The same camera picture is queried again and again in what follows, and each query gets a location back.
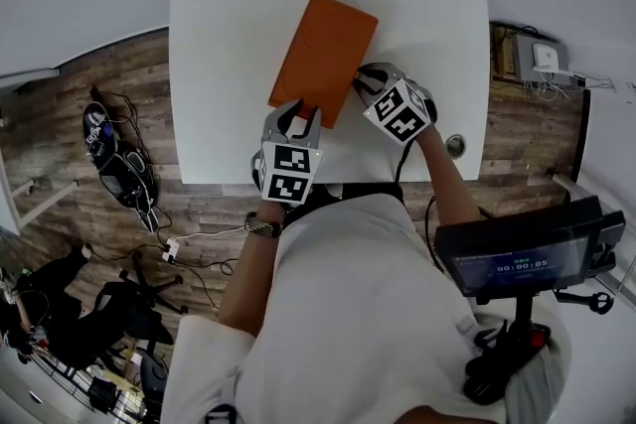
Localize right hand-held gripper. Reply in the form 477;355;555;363
351;62;439;148

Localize person's right forearm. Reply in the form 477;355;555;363
410;123;484;228

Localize orange tray with packets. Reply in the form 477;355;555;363
322;17;381;131

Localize black tablet monitor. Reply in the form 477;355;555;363
434;195;606;299

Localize white router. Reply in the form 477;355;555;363
531;42;561;72

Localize white side table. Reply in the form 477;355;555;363
0;66;81;237

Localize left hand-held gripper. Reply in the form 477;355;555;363
249;98;325;208

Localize white power strip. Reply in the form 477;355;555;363
160;236;181;264

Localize person's black trousers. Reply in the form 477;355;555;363
284;182;407;227

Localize black office chair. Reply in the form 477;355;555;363
92;251;191;356

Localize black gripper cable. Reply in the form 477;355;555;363
393;141;414;185

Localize person's left forearm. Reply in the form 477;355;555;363
217;201;285;340

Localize grey equipment box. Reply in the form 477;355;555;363
510;33;571;84

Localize beaded bracelet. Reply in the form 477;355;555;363
243;212;284;239

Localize orange box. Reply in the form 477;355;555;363
267;0;380;131

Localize person's face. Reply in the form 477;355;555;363
396;403;504;424

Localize person's white shirt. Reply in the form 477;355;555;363
160;193;573;424

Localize wire rack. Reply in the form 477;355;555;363
27;351;153;421

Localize metal desk grommet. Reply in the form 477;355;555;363
445;133;467;159

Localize black monitor mount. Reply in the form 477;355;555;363
463;292;554;407

